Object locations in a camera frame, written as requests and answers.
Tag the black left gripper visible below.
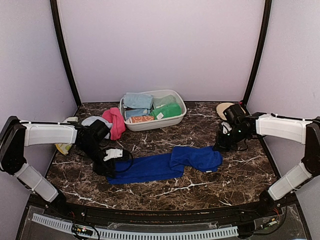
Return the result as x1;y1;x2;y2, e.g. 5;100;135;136
78;141;116;178

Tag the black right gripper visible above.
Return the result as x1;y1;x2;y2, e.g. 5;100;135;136
213;126;250;152

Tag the large light blue towel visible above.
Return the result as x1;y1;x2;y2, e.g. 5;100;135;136
123;93;153;110

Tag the dark blue towel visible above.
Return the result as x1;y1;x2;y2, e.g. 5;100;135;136
106;146;223;185

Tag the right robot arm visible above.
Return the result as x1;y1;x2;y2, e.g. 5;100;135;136
215;102;320;217

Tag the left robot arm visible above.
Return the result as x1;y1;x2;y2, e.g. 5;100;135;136
0;116;116;218

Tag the small pale blue cloth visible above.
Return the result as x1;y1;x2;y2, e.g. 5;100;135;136
81;116;113;131

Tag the yellow lemon print cloth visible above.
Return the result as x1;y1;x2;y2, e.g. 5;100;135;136
55;116;78;156

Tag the pink towel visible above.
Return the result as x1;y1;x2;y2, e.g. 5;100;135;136
102;107;126;141

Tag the rolled light blue towel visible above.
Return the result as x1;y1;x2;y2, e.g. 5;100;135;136
124;108;151;120

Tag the rolled orange patterned towel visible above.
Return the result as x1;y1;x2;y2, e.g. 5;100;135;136
126;115;155;124

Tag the rolled pale green towel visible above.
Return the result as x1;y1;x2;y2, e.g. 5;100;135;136
152;94;177;109

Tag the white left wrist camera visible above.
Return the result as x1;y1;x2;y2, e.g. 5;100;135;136
103;148;123;162

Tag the black front table rail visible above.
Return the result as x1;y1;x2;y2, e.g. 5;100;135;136
24;192;301;228

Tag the white slotted cable duct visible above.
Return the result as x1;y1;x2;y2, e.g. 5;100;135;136
31;213;239;240

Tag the black right frame post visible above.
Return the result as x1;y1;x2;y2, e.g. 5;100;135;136
241;0;273;107

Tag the black frame post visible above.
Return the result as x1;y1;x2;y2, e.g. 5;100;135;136
49;0;82;108
241;0;273;107

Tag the black left frame post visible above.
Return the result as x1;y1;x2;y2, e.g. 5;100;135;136
49;0;82;108

